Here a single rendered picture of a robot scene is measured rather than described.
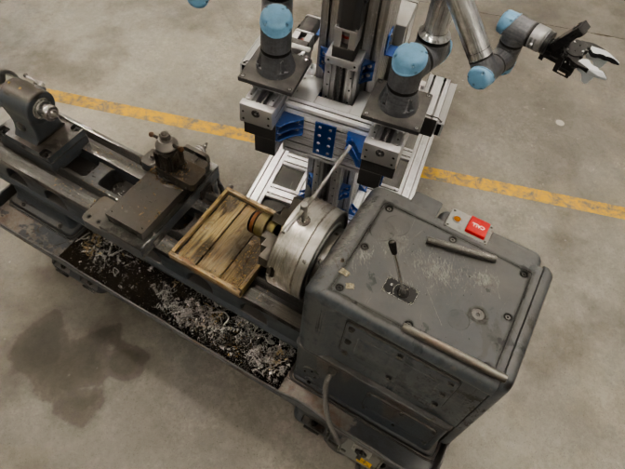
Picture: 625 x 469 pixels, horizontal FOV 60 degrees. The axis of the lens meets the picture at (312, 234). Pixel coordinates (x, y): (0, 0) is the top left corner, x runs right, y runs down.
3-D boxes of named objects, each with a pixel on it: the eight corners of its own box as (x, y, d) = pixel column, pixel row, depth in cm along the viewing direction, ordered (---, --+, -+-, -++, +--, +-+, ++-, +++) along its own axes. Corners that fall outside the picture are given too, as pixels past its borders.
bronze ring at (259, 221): (283, 212, 174) (259, 202, 177) (268, 233, 169) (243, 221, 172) (285, 229, 182) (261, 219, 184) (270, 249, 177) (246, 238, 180)
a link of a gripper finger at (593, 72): (599, 90, 158) (577, 71, 162) (608, 75, 153) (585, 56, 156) (591, 95, 157) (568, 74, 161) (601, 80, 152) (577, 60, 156)
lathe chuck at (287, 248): (336, 238, 193) (342, 188, 165) (290, 310, 179) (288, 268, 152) (314, 227, 195) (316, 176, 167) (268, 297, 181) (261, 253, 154)
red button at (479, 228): (488, 227, 161) (491, 223, 160) (482, 241, 158) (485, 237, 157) (470, 219, 163) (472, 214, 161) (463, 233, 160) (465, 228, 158)
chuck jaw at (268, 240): (295, 244, 170) (275, 268, 162) (293, 254, 173) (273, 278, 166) (266, 228, 172) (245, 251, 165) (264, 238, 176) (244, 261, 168)
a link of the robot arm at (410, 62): (379, 83, 193) (387, 50, 182) (402, 65, 199) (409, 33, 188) (406, 99, 189) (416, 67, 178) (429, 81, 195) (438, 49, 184)
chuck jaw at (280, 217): (305, 233, 175) (319, 200, 171) (299, 235, 170) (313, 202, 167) (276, 218, 177) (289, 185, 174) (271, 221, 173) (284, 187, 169)
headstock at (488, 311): (511, 318, 188) (561, 259, 156) (462, 440, 163) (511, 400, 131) (360, 241, 202) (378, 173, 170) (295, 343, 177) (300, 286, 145)
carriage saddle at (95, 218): (221, 176, 215) (220, 166, 210) (144, 260, 191) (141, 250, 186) (161, 145, 222) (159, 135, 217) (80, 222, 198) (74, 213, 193)
